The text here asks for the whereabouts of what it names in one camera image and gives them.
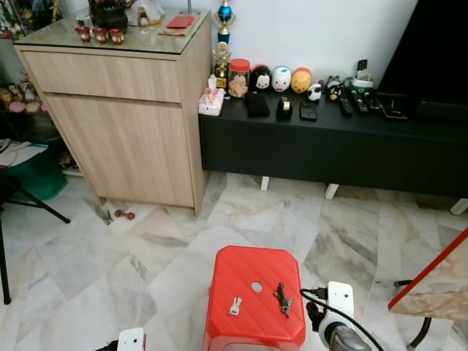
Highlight dark key bunch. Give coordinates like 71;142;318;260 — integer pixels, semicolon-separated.
273;282;294;319

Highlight red plastic stool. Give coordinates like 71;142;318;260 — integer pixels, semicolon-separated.
203;246;307;351

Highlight black table leg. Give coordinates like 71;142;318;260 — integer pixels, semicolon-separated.
394;278;434;350

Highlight marble folding table top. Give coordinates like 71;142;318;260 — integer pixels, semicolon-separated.
387;227;468;323

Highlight black low tv console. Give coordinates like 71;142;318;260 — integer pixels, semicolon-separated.
198;91;468;199

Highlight black phone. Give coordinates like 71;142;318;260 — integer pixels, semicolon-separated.
299;100;319;122

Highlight black tape dispenser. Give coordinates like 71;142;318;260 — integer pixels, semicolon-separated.
276;97;294;121

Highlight black remote control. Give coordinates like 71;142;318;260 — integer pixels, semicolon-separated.
337;94;355;117
350;88;371;115

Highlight black wallet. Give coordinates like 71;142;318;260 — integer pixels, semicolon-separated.
243;91;272;118

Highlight small panda figure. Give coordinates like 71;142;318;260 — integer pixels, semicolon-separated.
306;82;324;102

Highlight small dark animal figure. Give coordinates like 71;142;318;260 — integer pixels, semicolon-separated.
325;76;344;100

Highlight yellow round plush toy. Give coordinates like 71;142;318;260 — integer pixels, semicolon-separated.
290;67;314;94

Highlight pink white tissue box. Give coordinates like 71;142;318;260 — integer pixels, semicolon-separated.
198;75;226;117

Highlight black mouse plush toy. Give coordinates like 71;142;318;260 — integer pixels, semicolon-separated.
249;64;273;93

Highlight red lidded snack jar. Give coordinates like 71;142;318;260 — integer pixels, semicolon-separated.
227;58;252;99

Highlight small gold trophy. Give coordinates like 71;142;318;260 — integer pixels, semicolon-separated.
213;42;232;89

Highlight light wood cabinet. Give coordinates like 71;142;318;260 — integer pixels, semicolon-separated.
13;12;214;217

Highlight black television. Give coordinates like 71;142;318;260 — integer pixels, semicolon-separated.
376;0;468;104

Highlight black stand legs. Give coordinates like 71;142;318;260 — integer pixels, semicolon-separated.
0;170;72;306

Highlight green bin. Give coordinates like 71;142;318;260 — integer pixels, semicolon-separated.
6;145;69;201

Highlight red tray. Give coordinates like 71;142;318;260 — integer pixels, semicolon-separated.
164;14;197;32

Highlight dark ornament pot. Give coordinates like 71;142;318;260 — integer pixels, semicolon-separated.
88;0;129;32

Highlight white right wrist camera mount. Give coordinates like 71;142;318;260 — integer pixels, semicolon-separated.
326;281;355;331

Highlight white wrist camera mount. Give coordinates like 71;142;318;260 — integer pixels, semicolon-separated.
326;281;355;331
116;328;146;351

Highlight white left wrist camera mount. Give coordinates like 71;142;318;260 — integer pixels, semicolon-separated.
116;328;146;351

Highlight cordless phone on base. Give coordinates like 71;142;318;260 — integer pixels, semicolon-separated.
354;59;375;89

